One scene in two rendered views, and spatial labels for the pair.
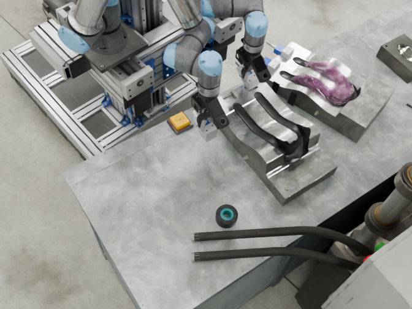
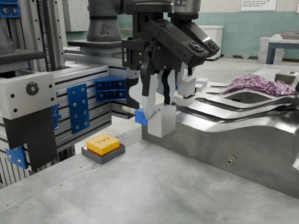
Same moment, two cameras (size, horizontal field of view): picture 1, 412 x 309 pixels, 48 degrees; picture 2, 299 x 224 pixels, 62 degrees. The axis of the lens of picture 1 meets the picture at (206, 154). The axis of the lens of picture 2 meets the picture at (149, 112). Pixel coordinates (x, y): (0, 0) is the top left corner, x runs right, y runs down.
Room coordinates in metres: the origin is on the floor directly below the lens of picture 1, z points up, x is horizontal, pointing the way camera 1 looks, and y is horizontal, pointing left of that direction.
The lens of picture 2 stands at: (0.55, 0.12, 1.13)
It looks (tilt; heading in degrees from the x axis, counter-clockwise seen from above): 21 degrees down; 348
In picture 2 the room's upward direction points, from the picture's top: straight up
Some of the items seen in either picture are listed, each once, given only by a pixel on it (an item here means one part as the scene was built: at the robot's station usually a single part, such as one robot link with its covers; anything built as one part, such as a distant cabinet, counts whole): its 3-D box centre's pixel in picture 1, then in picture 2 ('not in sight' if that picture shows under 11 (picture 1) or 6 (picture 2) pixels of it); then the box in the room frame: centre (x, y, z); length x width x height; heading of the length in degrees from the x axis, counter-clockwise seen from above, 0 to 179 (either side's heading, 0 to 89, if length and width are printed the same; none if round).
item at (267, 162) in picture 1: (271, 133); (247, 126); (1.07, -0.25, 0.87); 0.50 x 0.26 x 0.14; 38
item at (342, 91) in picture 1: (325, 79); (258, 83); (1.35, -0.47, 0.90); 0.26 x 0.18 x 0.08; 55
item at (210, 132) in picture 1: (202, 123); (144, 114); (1.04, 0.02, 0.93); 0.13 x 0.05 x 0.05; 38
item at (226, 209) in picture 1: (226, 216); not in sight; (0.72, -0.09, 0.82); 0.08 x 0.08 x 0.04
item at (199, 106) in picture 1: (206, 99); (150, 39); (1.03, 0.01, 1.09); 0.09 x 0.08 x 0.12; 38
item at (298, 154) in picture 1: (273, 122); (245, 105); (1.08, -0.25, 0.92); 0.35 x 0.16 x 0.09; 38
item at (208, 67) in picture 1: (209, 69); not in sight; (1.03, 0.01, 1.25); 0.09 x 0.08 x 0.11; 69
